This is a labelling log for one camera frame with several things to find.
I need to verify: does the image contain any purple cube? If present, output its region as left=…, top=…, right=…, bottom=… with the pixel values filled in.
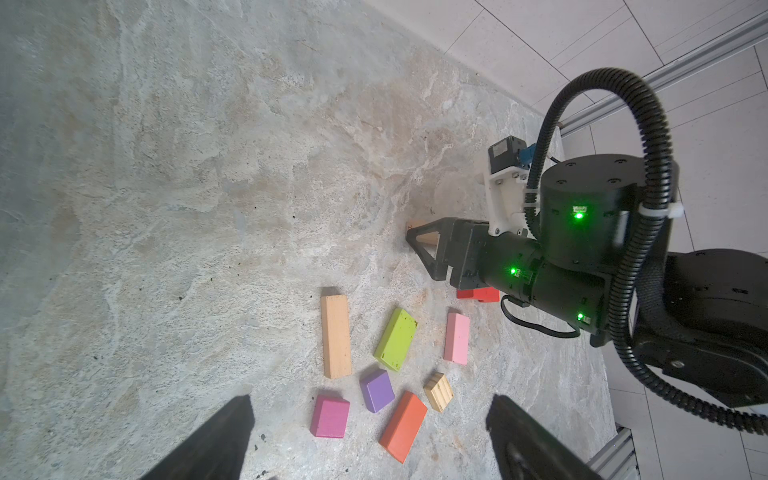
left=360, top=369, right=395, bottom=413

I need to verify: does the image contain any red arch block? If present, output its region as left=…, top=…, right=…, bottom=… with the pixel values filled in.
left=456, top=287, right=501, bottom=303

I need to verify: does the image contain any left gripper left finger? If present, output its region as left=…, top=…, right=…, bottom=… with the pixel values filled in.
left=142, top=395, right=255, bottom=480

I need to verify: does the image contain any pink block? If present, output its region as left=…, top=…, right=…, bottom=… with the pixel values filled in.
left=443, top=312, right=470, bottom=365

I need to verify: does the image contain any natural wood long block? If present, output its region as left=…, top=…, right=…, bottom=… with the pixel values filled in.
left=406, top=220, right=439, bottom=247
left=321, top=295, right=352, bottom=379

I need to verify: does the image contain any small natural wood cube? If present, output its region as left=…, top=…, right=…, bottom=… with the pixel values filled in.
left=424, top=372, right=454, bottom=413

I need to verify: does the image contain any lime green block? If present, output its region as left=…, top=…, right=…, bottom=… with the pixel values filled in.
left=374, top=308, right=418, bottom=372

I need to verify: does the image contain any orange block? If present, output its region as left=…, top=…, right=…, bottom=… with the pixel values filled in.
left=379, top=391, right=428, bottom=464

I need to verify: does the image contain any right aluminium corner post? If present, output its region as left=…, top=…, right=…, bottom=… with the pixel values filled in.
left=557, top=8, right=768, bottom=138

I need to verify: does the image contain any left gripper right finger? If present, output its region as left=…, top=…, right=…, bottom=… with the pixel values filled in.
left=486, top=394, right=600, bottom=480

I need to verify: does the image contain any magenta cube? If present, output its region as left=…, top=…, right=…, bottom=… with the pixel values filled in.
left=310, top=395, right=350, bottom=439

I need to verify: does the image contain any aluminium mounting rail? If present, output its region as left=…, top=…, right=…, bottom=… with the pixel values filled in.
left=587, top=427, right=641, bottom=480

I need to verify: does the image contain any right corrugated black conduit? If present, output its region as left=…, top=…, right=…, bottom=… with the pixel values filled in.
left=524, top=67, right=767, bottom=435

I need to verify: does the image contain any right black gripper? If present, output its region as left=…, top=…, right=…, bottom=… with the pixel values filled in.
left=406, top=217, right=543, bottom=300

